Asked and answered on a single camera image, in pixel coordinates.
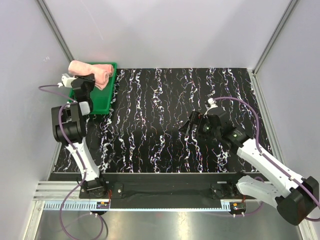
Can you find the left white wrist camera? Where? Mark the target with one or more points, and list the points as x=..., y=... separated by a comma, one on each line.
x=66, y=81

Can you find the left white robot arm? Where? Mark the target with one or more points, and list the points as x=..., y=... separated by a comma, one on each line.
x=69, y=129

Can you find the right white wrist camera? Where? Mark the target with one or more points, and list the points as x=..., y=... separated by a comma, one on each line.
x=212, y=107

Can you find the black marble pattern mat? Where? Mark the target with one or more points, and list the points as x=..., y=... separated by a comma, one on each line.
x=149, y=105

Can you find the white slotted cable duct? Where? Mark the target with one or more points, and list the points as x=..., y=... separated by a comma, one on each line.
x=77, y=205

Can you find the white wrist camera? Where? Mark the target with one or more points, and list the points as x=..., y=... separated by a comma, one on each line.
x=212, y=107
x=66, y=81

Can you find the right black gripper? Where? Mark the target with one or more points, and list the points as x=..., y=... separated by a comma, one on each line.
x=197, y=118

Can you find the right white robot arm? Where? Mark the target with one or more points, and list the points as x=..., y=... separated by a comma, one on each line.
x=293, y=195

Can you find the pink striped towel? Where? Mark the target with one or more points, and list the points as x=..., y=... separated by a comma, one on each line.
x=102, y=73

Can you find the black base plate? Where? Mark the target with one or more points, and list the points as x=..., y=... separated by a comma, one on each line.
x=160, y=191

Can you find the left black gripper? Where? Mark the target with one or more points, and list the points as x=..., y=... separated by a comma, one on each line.
x=89, y=79

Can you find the aluminium frame rail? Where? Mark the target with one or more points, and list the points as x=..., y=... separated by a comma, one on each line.
x=53, y=190

